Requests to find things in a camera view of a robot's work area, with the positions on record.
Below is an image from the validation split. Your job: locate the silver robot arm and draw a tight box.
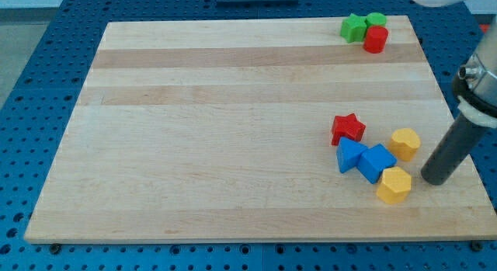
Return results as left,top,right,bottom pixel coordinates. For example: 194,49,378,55
453,17,496,129

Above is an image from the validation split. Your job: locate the red star block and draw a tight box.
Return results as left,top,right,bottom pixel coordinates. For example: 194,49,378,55
330,113,367,146

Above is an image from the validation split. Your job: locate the green star block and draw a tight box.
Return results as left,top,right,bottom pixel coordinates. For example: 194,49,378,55
340,13,367,43

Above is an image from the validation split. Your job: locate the yellow heart block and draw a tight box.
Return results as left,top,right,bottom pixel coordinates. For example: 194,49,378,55
388,128,421,162

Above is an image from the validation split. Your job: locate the wooden board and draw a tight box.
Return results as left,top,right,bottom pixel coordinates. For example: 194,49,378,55
24,16,496,244

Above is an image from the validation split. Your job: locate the blue triangle block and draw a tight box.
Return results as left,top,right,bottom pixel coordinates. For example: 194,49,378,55
336,137,368,173

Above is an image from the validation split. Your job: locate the blue cube block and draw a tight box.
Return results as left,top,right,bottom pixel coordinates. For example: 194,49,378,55
356,144,397,184

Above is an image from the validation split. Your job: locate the yellow hexagon block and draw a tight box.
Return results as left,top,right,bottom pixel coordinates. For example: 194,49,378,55
376,166,412,204

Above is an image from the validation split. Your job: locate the red cylinder block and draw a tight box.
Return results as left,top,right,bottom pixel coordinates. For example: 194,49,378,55
363,26,389,54

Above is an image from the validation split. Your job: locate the green cylinder block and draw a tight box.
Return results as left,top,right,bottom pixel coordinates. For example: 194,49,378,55
365,12,388,28

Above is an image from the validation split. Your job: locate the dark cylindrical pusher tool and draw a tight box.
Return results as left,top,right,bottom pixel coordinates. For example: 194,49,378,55
421,113,488,186

